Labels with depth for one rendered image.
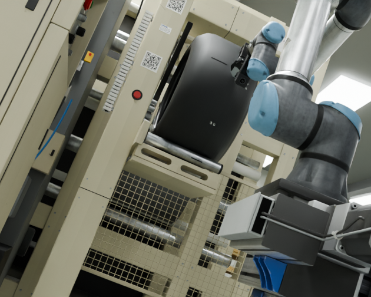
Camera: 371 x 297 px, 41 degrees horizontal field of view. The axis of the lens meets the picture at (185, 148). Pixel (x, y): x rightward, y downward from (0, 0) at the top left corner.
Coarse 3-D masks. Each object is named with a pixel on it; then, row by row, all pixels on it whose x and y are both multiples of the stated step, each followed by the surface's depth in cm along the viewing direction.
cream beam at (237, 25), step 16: (208, 0) 250; (224, 0) 252; (192, 16) 250; (208, 16) 248; (224, 16) 250; (240, 16) 253; (256, 16) 255; (192, 32) 266; (208, 32) 259; (224, 32) 253; (240, 32) 251; (256, 32) 253
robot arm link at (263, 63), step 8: (256, 48) 164; (264, 48) 162; (272, 48) 163; (256, 56) 162; (264, 56) 161; (272, 56) 162; (256, 64) 160; (264, 64) 160; (272, 64) 161; (248, 72) 163; (256, 72) 161; (264, 72) 160; (272, 72) 162; (256, 80) 165
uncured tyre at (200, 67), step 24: (192, 48) 207; (216, 48) 201; (192, 72) 195; (216, 72) 195; (168, 96) 240; (192, 96) 193; (216, 96) 194; (240, 96) 196; (168, 120) 199; (192, 120) 195; (216, 120) 195; (240, 120) 199; (192, 144) 201; (216, 144) 200
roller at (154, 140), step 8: (152, 136) 198; (152, 144) 199; (160, 144) 199; (168, 144) 199; (176, 144) 201; (168, 152) 201; (176, 152) 200; (184, 152) 200; (192, 152) 202; (192, 160) 202; (200, 160) 202; (208, 160) 203; (208, 168) 203; (216, 168) 203
